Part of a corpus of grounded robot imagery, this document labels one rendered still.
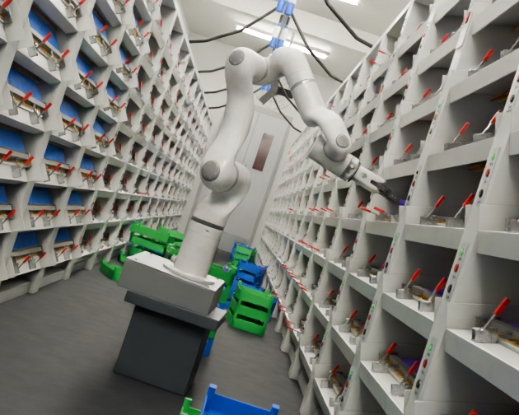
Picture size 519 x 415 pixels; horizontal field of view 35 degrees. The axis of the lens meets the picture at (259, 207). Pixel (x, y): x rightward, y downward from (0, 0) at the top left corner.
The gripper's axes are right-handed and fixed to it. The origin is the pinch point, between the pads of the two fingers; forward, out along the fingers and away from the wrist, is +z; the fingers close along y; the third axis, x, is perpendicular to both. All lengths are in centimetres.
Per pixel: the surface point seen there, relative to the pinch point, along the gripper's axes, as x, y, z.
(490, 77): -27, -76, -7
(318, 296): 44, 101, 11
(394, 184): -7.8, 31.4, 2.2
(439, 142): -15.4, -38.9, -3.3
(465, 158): -8, -77, -2
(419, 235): 11, -58, 2
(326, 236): 18, 171, 7
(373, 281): 26.6, -12.2, 7.1
